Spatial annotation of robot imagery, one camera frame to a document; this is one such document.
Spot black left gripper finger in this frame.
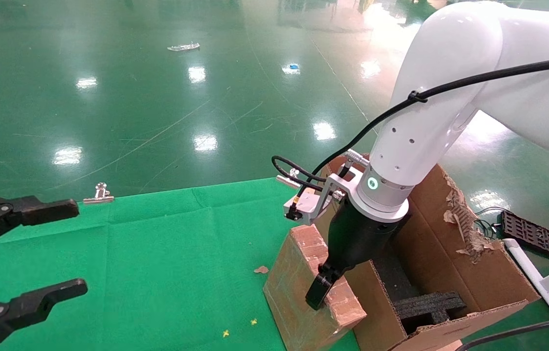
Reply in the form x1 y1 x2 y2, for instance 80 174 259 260
0 194 80 256
0 278 88 351

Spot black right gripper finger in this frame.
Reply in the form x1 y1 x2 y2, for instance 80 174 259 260
305 263 348 311

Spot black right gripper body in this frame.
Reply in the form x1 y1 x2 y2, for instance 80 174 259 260
325 197 411 273

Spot small brown cardboard box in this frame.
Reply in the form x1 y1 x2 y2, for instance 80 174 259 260
263 223 367 351

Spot large open cardboard carton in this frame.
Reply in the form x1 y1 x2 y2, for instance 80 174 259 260
321 154 542 351

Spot silver metal binder clip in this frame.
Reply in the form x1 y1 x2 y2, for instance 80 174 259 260
276 168 303 190
83 182 115 204

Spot black foam block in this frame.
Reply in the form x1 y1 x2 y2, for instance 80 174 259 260
394 291 466 334

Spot large green table cloth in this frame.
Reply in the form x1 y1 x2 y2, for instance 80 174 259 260
0 178 360 351

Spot black plastic grid tray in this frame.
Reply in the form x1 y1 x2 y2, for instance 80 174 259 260
500 210 549 264

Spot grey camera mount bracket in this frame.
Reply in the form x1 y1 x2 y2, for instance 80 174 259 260
321 172 355 208

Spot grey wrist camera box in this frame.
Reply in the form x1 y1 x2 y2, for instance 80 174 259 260
283 189 329 226

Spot thin tangled wires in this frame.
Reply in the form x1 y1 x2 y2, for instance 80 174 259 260
472 206 505 239

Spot thick black camera cable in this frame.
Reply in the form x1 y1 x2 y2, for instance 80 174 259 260
271 55 549 195

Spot thin dark cable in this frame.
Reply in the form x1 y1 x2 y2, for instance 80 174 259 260
454 311 549 351

